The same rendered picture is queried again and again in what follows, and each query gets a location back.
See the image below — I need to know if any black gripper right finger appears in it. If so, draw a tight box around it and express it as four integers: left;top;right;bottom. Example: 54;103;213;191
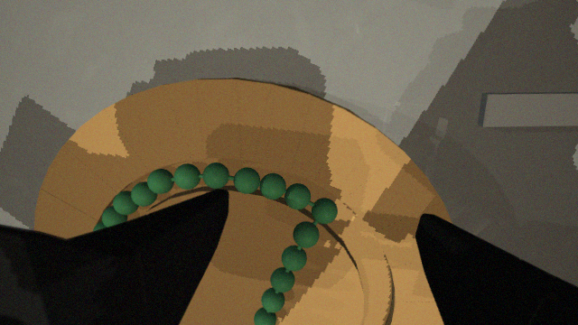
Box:
415;214;578;325

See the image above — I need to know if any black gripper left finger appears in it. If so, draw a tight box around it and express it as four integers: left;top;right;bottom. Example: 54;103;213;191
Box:
0;189;228;325

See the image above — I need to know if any tan round board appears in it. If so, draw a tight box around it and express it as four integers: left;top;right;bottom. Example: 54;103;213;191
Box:
34;78;453;325

